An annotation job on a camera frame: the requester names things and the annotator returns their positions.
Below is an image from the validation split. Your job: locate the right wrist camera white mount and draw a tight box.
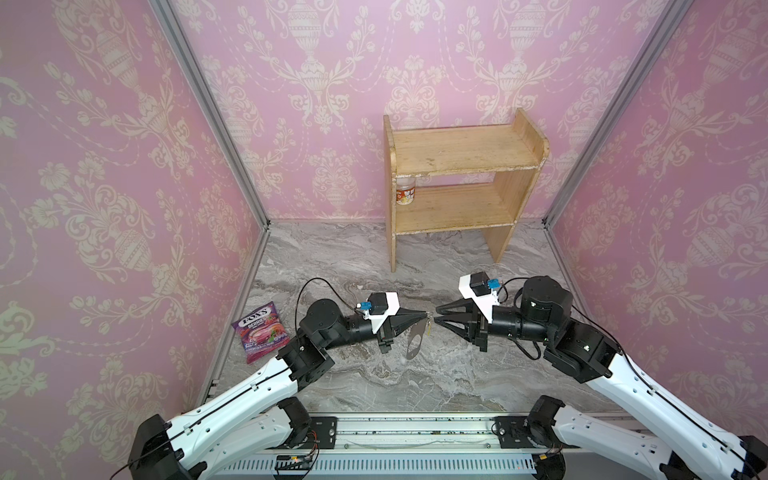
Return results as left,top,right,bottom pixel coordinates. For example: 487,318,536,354
458,271,501,324

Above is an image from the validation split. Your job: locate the silver metal keyring bottle opener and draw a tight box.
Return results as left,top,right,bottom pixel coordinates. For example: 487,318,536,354
405,319,428,361

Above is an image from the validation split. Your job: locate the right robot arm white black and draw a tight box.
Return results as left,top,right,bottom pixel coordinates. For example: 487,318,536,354
435,272,767,479

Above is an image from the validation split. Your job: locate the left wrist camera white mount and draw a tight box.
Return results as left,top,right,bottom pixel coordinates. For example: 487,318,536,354
357,292,400,334

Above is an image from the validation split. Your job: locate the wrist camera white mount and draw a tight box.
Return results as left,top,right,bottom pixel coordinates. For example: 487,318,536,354
357,292,400,334
458,271,501,324

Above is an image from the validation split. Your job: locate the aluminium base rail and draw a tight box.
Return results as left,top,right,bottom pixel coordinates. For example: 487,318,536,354
210,414,651,479

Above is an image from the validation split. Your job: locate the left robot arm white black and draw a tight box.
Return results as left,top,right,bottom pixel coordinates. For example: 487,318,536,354
127,292,428,479

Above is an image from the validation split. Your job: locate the purple Fox's candy bag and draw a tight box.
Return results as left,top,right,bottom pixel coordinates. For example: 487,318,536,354
231,302,290,364

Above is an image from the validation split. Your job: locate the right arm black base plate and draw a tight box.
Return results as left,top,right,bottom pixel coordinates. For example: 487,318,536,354
491,416,573,450

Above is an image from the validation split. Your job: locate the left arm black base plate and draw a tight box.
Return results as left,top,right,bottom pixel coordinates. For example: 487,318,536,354
301,416,338,450

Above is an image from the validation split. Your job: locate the wooden two-tier shelf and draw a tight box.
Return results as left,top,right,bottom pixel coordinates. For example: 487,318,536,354
383,108,550,269

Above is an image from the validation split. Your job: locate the small jar red label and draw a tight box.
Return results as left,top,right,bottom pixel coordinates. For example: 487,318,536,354
395,177,416,205

